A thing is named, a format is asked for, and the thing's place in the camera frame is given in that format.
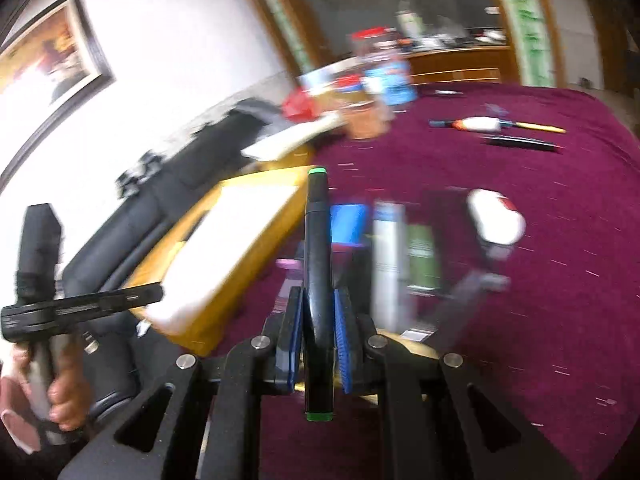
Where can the gold tray box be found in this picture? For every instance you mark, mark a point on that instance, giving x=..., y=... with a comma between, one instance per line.
x=209, y=258

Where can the framed wall picture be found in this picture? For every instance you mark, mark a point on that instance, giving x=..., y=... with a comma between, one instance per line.
x=49, y=68

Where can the person's left hand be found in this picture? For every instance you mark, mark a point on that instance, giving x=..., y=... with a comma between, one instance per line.
x=26, y=400

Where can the black marker grey barrel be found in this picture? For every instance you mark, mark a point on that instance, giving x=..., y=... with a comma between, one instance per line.
x=455, y=312

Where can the blue battery pack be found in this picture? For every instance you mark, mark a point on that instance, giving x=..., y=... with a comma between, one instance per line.
x=348, y=222

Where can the black sofa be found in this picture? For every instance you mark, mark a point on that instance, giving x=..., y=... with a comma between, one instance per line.
x=126, y=362

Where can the red plastic bag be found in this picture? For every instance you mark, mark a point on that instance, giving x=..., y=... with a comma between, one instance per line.
x=299, y=107

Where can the white pen blue band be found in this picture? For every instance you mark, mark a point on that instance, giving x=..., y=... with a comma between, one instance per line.
x=390, y=306

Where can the wooden cabinet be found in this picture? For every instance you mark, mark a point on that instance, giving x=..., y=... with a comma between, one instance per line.
x=476, y=64

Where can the clear jar orange label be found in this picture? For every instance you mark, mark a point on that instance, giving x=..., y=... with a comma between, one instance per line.
x=364, y=115

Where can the white pill bottle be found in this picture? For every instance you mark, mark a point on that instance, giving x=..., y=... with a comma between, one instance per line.
x=496, y=218

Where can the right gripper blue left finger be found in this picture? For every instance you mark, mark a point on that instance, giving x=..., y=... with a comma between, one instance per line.
x=289, y=343

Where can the black pen red tip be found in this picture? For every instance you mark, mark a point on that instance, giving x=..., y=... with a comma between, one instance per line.
x=524, y=143

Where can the bamboo painting scroll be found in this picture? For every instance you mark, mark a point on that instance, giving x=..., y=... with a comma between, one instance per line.
x=529, y=35

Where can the white orange brush pen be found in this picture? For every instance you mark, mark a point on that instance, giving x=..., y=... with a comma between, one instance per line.
x=484, y=124

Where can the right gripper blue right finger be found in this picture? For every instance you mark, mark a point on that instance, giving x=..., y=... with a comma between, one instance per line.
x=348, y=343

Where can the blue label bottle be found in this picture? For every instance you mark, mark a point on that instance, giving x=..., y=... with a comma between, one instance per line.
x=384, y=69

